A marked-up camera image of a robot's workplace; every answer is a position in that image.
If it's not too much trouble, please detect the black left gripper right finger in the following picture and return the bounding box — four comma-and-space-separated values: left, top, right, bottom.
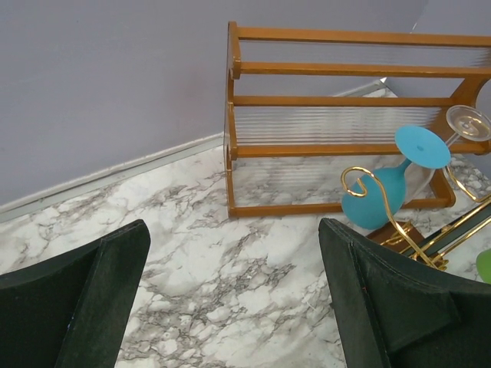
318, 218, 490, 367

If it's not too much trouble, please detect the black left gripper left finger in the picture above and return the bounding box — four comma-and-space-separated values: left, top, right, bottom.
1, 219, 150, 367

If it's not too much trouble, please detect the gold wire wine glass rack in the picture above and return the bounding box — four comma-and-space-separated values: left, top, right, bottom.
340, 165, 491, 271

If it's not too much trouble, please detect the green plastic wine glass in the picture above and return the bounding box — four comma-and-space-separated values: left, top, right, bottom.
476, 249, 491, 284

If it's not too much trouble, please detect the light blue plastic wine glass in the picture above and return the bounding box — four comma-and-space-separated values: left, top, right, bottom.
341, 126, 450, 230

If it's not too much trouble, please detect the clear wine glass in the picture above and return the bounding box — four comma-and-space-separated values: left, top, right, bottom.
396, 105, 490, 202

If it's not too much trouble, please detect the wooden two-tier shelf rack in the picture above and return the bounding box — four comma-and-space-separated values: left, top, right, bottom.
224, 22, 490, 217

